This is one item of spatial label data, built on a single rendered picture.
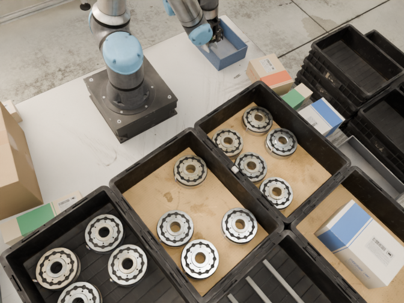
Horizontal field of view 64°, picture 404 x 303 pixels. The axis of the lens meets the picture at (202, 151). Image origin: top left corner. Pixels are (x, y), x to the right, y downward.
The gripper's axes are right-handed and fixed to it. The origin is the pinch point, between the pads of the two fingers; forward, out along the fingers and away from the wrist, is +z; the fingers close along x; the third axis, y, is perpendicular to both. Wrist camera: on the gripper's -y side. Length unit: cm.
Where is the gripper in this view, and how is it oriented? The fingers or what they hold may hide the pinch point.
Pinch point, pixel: (205, 47)
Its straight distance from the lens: 144.5
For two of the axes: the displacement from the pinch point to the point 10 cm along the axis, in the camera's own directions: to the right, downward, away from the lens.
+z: 0.3, 4.0, 9.2
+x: 8.4, -5.1, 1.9
